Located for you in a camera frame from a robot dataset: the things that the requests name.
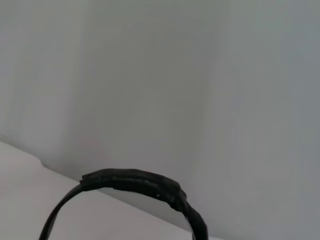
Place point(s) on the black round teapot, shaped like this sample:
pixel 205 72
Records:
pixel 135 180

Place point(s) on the white rounded panel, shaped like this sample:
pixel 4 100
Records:
pixel 112 215

